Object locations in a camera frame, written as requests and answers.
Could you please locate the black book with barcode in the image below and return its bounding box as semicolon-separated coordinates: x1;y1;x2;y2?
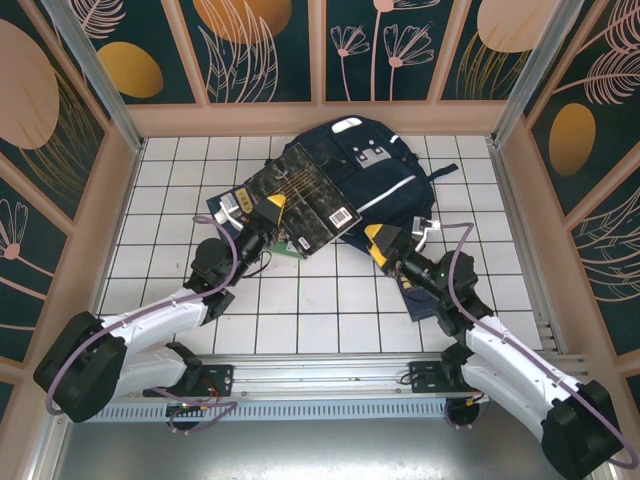
243;143;364;261

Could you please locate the green book with house picture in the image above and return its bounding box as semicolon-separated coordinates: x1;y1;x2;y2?
267;238;307;261

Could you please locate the navy blue backpack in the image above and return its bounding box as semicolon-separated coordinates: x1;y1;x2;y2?
282;115;460;254

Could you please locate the grey metal sheet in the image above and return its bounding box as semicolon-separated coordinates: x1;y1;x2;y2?
27;419;619;480

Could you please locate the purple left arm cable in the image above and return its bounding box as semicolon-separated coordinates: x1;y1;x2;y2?
45;214;241;437

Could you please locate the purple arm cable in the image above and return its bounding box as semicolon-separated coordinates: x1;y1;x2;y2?
430;221;640;474
45;214;241;437

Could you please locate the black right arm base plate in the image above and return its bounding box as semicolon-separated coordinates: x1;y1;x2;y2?
408;360;454;396

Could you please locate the aluminium side rail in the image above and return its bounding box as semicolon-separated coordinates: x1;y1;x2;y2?
487;139;569;357

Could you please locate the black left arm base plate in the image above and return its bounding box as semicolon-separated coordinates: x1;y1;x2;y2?
197;363;236;399

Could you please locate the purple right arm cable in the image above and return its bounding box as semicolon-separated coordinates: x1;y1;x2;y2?
430;221;640;474

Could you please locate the aluminium mounting rail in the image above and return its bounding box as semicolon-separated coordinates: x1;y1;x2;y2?
47;352;594;401

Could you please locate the slotted metal cable strip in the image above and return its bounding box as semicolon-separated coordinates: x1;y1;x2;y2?
67;402;571;424

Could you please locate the aluminium corner post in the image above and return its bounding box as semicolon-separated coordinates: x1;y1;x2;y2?
40;0;147;154
490;0;587;147

